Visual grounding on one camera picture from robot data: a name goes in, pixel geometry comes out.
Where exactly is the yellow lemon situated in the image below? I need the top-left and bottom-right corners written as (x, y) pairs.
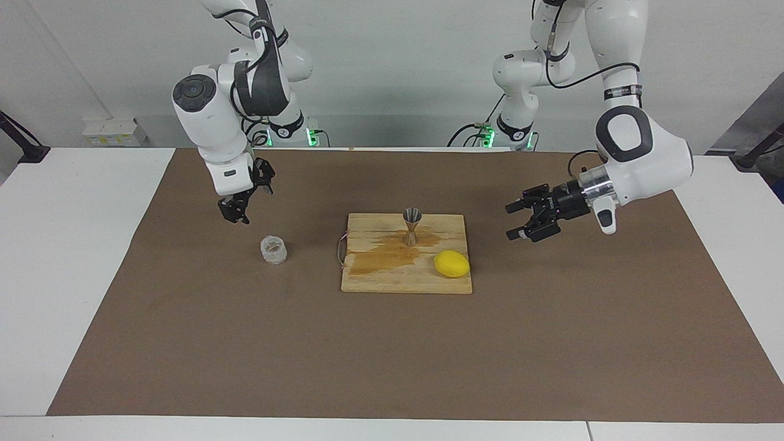
top-left (434, 250), bottom-right (471, 279)

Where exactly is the small clear glass cup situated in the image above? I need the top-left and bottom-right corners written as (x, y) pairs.
top-left (260, 235), bottom-right (288, 265)

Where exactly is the steel double jigger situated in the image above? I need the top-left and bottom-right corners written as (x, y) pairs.
top-left (402, 207), bottom-right (422, 247)

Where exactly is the black left base cable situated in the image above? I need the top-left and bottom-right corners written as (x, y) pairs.
top-left (446, 92), bottom-right (509, 148)

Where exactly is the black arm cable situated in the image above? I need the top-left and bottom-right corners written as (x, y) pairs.
top-left (202, 0), bottom-right (288, 148)
top-left (532, 0), bottom-right (641, 179)

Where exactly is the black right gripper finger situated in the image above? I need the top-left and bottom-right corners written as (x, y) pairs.
top-left (218, 193), bottom-right (246, 224)
top-left (233, 184), bottom-right (265, 226)

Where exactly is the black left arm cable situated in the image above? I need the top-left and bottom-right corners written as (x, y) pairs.
top-left (532, 0), bottom-right (641, 179)

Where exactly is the white power strip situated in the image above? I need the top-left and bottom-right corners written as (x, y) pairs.
top-left (83, 118), bottom-right (148, 146)

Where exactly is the brown paper table mat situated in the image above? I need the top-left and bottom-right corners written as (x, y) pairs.
top-left (47, 147), bottom-right (784, 423)

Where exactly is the wooden cutting board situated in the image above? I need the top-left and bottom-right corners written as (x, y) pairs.
top-left (336, 213), bottom-right (473, 295)

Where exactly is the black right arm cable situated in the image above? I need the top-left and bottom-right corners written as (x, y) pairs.
top-left (202, 0), bottom-right (288, 148)

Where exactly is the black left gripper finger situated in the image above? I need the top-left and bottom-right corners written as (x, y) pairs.
top-left (505, 183), bottom-right (553, 215)
top-left (506, 217), bottom-right (562, 243)

